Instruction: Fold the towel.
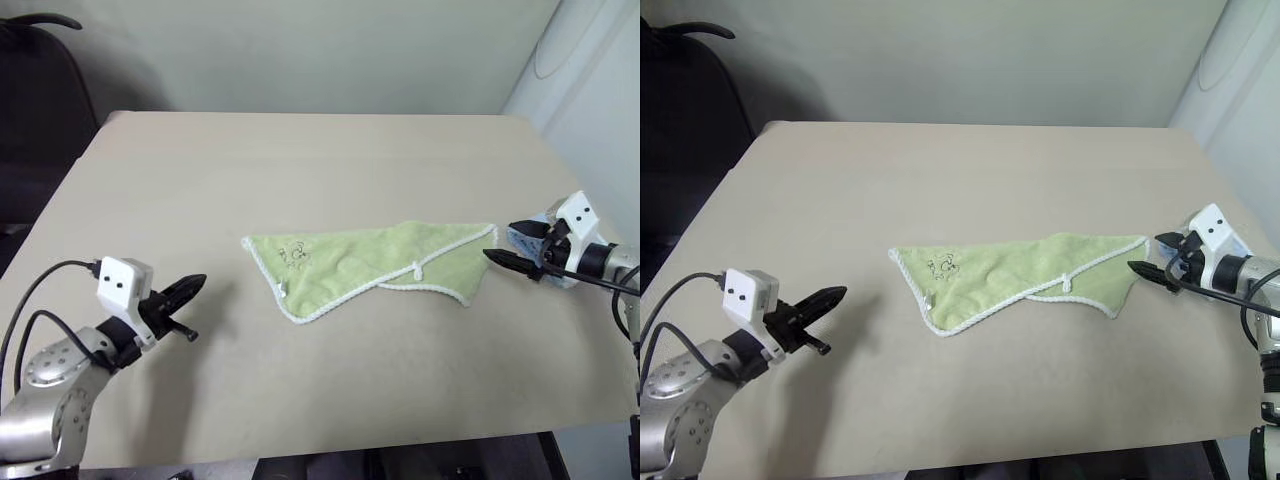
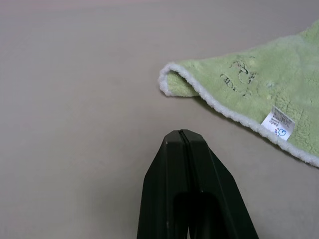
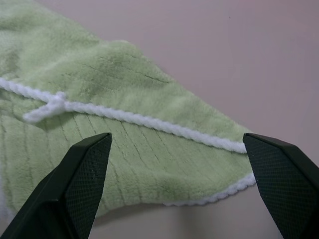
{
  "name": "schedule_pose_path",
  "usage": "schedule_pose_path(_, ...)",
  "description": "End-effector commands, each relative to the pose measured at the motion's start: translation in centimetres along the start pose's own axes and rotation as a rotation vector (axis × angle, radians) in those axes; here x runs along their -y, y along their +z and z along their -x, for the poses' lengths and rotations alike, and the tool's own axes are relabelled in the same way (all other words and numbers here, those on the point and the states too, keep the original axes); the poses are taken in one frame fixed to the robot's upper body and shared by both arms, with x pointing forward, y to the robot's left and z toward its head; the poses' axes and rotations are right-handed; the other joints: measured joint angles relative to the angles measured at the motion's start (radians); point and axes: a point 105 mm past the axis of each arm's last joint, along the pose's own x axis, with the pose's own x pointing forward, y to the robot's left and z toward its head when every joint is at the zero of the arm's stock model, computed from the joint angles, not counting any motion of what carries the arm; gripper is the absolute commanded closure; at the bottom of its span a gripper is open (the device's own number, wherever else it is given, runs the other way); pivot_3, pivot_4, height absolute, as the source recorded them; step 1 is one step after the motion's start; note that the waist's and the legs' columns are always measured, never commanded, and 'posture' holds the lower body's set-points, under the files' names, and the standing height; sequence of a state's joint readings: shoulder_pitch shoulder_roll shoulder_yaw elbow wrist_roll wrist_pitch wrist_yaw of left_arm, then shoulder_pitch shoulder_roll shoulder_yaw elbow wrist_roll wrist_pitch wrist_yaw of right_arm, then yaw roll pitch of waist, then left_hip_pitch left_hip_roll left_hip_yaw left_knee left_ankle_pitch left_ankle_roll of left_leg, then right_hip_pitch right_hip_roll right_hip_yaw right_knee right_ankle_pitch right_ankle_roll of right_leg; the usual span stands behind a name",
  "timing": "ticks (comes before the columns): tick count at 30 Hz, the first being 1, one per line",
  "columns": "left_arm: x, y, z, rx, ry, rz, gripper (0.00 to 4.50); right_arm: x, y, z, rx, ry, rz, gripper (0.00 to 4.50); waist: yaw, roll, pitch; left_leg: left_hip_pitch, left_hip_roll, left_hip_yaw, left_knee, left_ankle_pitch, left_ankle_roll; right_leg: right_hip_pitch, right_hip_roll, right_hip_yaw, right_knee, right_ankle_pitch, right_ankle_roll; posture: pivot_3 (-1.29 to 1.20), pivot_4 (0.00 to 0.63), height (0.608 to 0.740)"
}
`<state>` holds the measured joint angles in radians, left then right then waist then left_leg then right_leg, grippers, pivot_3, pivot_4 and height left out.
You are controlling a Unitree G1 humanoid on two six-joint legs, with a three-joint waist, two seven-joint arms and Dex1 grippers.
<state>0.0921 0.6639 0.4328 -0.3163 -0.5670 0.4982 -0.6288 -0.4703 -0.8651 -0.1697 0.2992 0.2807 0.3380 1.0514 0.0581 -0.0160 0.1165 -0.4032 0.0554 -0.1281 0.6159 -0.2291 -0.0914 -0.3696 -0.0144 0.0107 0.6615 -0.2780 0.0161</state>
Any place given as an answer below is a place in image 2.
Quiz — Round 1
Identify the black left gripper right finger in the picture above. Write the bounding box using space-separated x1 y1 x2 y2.
180 129 260 239

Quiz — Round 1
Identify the green towel with white trim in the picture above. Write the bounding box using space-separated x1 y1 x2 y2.
158 19 319 168

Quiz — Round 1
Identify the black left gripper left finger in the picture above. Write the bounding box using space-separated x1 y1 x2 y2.
136 129 192 239

